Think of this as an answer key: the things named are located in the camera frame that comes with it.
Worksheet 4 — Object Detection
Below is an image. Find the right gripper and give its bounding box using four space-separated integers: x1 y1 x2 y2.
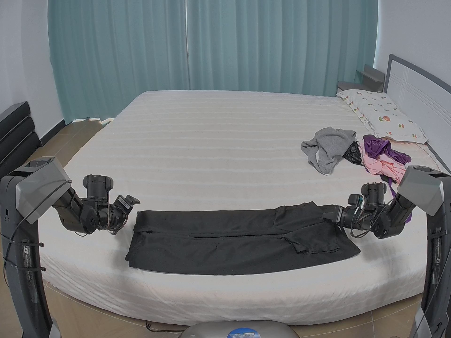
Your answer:
322 195 375 230

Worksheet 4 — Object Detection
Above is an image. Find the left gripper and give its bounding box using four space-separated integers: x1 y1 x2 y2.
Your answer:
100 195 140 235

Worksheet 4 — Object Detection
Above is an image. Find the black T-shirt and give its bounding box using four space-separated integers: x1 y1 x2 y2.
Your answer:
125 202 362 275

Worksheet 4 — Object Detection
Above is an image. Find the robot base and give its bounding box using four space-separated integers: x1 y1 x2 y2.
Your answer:
176 323 293 338

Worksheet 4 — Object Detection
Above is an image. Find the bed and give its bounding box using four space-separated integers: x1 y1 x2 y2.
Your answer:
35 53 451 325

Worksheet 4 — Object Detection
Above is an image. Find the black shiny garment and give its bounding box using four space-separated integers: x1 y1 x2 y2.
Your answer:
342 141 364 165

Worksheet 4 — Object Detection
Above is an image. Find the pink garment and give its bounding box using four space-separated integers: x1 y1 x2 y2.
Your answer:
361 148 406 184

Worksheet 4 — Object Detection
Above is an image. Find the grey garment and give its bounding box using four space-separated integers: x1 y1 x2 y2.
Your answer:
300 126 357 176

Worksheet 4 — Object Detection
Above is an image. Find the purple garment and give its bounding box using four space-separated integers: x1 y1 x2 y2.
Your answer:
363 135 416 224

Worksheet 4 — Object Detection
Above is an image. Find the white printed pillow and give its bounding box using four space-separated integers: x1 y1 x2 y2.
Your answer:
335 89 428 144

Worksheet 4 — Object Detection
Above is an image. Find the black chest of drawers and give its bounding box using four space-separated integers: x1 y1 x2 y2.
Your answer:
0 101 40 170

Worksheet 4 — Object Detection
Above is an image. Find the grey bedside table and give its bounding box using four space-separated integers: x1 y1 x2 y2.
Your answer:
336 64 385 92

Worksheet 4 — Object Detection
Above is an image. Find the blue-green curtain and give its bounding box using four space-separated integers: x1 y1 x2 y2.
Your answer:
186 0 379 97
47 0 191 124

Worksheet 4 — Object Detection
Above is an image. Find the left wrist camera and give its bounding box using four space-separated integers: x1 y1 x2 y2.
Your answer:
83 175 115 202

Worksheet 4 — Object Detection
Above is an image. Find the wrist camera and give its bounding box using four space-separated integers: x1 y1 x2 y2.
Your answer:
361 183 387 207
83 175 115 202

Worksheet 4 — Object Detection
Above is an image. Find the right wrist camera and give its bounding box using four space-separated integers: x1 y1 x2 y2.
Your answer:
361 183 387 207

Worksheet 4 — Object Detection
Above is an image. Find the black cable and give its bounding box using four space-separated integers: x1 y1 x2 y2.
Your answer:
144 319 184 332

